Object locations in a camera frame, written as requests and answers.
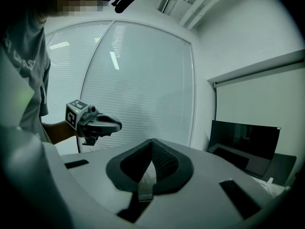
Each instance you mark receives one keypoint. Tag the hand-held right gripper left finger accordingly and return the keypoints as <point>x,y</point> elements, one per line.
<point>95,173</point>

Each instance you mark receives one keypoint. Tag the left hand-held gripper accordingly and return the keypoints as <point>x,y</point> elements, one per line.
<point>72,116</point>

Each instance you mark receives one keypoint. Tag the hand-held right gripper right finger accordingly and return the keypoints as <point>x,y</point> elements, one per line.
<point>209,175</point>

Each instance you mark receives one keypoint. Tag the person's left forearm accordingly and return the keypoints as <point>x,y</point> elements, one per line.
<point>58,131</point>

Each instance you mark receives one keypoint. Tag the black monitor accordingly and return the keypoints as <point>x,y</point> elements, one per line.
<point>243,142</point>

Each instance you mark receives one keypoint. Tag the white window blinds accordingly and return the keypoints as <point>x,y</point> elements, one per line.
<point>143,85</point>

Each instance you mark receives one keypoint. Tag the white roller shade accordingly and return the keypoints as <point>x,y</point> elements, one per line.
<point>257,99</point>

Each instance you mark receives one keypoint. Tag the grey printed t-shirt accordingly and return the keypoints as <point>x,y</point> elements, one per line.
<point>28,80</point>

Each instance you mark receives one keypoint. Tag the person's head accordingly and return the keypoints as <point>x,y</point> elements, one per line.
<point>81,1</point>

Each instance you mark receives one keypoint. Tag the white ceiling air vent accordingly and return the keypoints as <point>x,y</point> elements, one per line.
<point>163,3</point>

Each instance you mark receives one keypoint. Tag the black head-mounted camera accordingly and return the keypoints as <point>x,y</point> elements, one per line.
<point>126,0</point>

